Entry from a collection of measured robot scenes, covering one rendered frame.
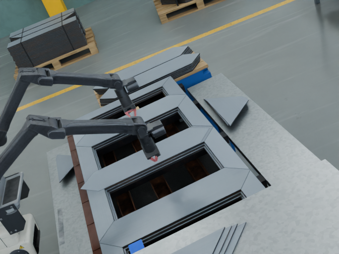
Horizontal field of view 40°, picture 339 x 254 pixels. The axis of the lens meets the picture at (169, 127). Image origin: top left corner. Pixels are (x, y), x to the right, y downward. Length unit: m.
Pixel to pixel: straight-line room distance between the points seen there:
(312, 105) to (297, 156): 1.71
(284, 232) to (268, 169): 0.74
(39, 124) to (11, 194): 0.54
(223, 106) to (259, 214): 1.21
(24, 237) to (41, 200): 1.69
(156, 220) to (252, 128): 0.81
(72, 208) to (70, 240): 0.24
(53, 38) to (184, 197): 4.75
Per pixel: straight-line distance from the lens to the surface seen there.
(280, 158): 2.29
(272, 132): 2.47
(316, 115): 3.84
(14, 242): 2.45
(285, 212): 1.61
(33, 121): 1.92
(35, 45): 6.60
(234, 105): 2.70
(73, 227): 2.53
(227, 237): 1.57
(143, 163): 2.40
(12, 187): 2.39
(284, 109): 3.98
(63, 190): 2.83
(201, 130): 2.46
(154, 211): 2.09
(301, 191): 1.67
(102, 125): 1.98
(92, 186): 2.42
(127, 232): 2.07
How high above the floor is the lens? 2.19
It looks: 31 degrees down
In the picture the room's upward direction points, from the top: 22 degrees counter-clockwise
